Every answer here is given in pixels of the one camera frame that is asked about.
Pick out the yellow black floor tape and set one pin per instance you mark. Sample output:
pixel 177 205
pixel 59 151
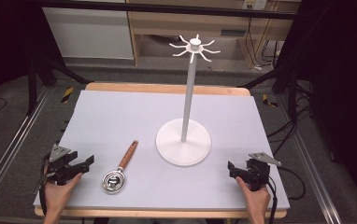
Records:
pixel 269 101
pixel 68 94

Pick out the person's right hand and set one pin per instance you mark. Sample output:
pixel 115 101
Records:
pixel 257 202

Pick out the light grey table mat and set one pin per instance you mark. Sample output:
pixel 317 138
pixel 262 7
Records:
pixel 120 118

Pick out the black metal frame bar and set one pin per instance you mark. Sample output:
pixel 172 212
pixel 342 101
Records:
pixel 167 8

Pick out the black metal stand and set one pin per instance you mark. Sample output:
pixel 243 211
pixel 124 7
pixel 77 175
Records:
pixel 292 90
pixel 31 87

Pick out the person's left hand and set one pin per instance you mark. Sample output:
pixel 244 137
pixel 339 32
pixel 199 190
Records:
pixel 56 196

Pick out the white cabinet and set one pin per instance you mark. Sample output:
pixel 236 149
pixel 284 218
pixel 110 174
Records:
pixel 86 34

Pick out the wooden desk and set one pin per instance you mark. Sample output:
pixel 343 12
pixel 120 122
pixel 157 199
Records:
pixel 173 23

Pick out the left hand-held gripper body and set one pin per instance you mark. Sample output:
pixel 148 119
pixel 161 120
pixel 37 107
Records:
pixel 57 154

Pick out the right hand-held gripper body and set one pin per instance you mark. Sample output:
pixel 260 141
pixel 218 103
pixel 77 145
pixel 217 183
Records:
pixel 258 174

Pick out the white hook rack stand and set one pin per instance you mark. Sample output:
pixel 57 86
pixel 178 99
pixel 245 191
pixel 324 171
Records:
pixel 182 149

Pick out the white power strip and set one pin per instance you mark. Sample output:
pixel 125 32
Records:
pixel 254 3

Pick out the wooden table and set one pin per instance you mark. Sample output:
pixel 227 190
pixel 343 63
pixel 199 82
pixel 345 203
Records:
pixel 167 88

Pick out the black curtain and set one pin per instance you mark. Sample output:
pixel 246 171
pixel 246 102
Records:
pixel 5 40
pixel 345 77

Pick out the aluminium floor rail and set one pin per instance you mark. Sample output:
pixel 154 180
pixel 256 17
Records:
pixel 14 137
pixel 310 161

